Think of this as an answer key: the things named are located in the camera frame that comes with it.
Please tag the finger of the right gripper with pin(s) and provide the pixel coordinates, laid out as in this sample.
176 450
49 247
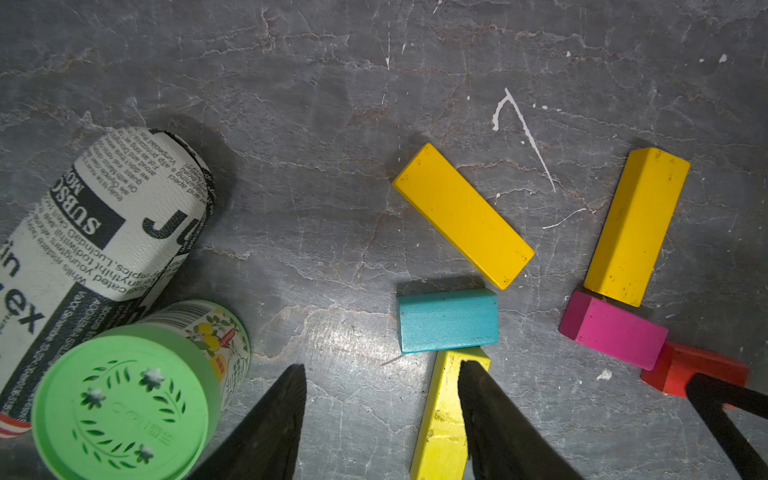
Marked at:
709 396

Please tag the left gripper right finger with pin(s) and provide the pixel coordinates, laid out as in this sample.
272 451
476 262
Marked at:
502 443

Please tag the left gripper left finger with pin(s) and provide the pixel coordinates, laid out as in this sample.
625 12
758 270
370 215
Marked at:
265 444

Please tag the red block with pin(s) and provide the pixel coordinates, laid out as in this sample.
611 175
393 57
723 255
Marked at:
677 364

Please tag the lime yellow long block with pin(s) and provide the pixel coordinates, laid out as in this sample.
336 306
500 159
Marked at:
441 450

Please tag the magenta block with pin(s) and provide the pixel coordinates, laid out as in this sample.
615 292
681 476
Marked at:
613 331

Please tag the green lid jar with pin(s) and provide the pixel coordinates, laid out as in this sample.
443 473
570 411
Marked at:
141 401

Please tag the teal block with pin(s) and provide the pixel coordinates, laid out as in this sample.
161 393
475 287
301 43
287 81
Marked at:
448 320

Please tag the newspaper print can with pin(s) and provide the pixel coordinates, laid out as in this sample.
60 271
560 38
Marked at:
95 252

